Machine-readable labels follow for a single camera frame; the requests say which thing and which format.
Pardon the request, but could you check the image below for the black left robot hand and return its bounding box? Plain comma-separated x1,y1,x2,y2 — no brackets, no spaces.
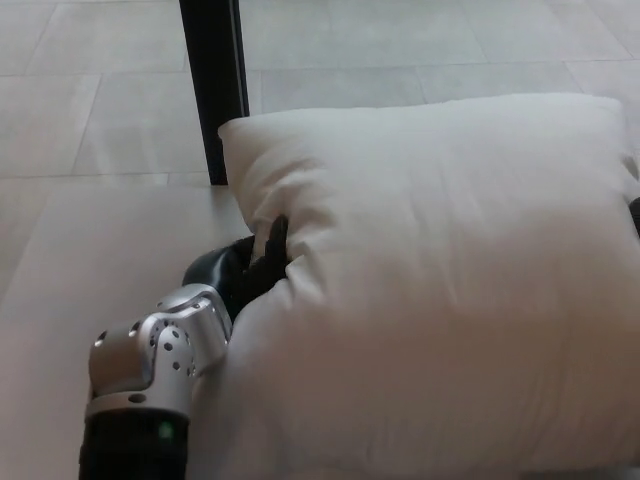
181,214,293,321

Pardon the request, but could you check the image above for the white square pillow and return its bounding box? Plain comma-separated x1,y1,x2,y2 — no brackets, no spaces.
187,93,640,480

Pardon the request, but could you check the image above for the black metal post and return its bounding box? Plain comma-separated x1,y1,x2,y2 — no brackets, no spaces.
178,0,251,188

